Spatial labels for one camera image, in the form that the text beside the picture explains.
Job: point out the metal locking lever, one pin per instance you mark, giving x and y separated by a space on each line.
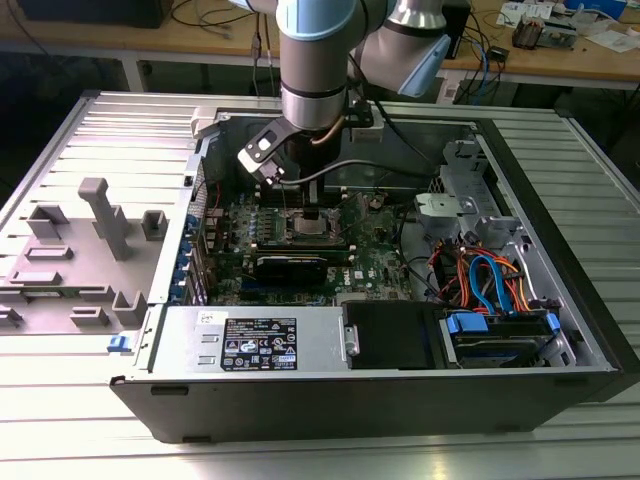
284 200

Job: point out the silver CPU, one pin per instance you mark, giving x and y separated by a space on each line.
307 229

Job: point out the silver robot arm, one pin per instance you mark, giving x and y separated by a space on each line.
312 50

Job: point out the black RAM slot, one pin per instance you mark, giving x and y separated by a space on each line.
335 187
335 192
335 203
335 198

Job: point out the CPU socket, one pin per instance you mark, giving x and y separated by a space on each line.
288 231

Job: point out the coin cell battery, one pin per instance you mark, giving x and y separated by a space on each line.
375 201

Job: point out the green RAM stick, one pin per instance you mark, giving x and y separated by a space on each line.
300 247

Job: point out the green motherboard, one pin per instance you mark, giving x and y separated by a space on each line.
380 250

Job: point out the black graphics card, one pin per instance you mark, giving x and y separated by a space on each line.
290 270

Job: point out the silver chipset heatsink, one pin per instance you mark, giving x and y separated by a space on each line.
347 298

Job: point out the blue card retainer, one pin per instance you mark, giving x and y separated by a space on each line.
182 250

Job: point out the black desktop tower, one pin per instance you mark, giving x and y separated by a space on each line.
461 30

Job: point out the black plastic shroud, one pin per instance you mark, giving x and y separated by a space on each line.
390 335

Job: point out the black power supply label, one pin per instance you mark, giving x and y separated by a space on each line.
260 345

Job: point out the grey metal drive cage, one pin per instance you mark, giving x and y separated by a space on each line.
500 230

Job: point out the small black box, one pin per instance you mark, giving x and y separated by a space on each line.
498 53

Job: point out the blue disk carrier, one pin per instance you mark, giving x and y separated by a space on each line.
465 322

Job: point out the silver power supply unit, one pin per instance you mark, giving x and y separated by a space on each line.
180 345

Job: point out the copper coil cooler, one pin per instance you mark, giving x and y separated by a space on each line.
527 32

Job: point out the white printed paper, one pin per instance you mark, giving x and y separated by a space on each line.
520 12

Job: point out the wooden desk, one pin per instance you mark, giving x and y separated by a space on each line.
550 65

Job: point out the black PC case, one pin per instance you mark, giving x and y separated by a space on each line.
350 410

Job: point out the black computer box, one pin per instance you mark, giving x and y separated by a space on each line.
100 12

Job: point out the grey parts rack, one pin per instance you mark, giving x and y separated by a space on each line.
85 280

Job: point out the blue case latch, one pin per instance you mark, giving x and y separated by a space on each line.
117 343

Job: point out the white paper sheet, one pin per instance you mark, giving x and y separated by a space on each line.
615 40

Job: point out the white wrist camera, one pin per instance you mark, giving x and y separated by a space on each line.
252 159

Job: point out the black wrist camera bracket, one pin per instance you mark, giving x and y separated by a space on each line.
367 117

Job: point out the silver drive cage bracket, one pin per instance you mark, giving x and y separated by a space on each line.
440 205

